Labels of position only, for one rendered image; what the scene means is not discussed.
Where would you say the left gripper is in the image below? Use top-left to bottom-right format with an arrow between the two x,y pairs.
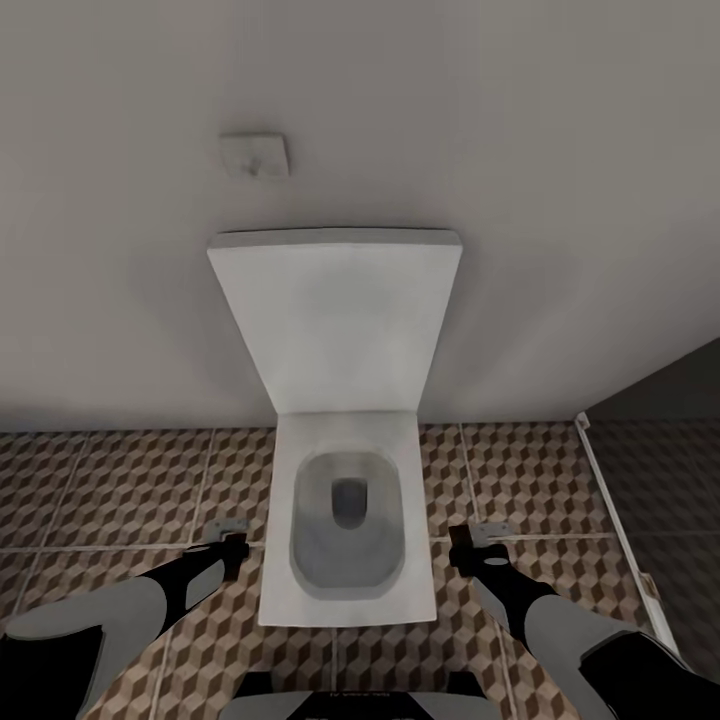
213,536 -> 249,568

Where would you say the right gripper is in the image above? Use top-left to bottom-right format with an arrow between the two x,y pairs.
449,544 -> 509,578

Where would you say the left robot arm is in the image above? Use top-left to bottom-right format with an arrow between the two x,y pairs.
0,516 -> 251,720

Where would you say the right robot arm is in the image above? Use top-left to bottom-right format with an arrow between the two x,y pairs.
449,521 -> 720,720

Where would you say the mousetrap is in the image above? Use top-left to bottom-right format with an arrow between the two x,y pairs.
221,532 -> 248,586
448,525 -> 473,547

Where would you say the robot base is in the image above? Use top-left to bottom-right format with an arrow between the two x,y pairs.
218,672 -> 502,720

